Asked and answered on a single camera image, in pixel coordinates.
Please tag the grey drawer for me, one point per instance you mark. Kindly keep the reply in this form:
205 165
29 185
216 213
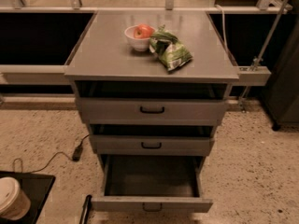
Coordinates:
151 184
169 140
152 103

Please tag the black side table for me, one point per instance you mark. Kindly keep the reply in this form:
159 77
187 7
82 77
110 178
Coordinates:
37 188

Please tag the grey drawer cabinet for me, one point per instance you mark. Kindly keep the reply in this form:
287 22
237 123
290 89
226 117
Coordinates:
133 105

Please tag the white paper coffee cup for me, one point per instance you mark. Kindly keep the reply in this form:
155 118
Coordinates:
14 203

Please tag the white bowl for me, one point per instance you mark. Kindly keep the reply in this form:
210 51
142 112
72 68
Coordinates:
135 43

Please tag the grey top drawer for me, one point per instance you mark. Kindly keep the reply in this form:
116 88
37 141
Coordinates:
152 103

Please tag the grey middle drawer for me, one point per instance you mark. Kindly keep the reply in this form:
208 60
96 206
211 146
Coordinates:
169 140

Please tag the green chip bag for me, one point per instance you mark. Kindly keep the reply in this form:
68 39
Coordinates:
168 49

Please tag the grey bottom drawer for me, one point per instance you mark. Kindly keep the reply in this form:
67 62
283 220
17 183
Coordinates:
151 184

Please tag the metal rail frame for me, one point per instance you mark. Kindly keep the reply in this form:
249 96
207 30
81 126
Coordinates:
34 73

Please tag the red apple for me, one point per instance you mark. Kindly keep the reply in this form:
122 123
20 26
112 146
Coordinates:
143 31

